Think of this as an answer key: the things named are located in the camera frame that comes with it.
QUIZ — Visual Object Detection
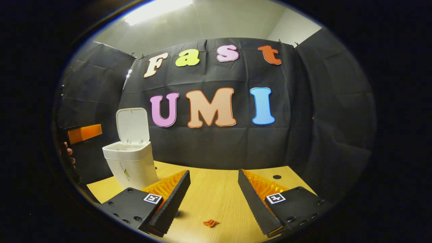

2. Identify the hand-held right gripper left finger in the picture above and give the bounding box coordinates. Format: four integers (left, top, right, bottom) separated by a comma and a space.
101, 169, 191, 238

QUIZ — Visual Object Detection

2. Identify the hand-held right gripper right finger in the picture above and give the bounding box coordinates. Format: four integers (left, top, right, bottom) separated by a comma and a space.
238, 169, 333, 237

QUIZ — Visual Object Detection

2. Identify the white desktop garbage bin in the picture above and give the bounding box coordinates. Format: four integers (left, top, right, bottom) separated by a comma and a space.
102, 107, 159, 191

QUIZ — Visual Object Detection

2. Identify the wooden desktop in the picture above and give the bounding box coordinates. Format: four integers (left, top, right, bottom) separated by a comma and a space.
86, 160, 318, 243

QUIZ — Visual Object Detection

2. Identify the black backdrop cloth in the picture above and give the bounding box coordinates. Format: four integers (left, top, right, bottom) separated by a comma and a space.
54, 27, 377, 203

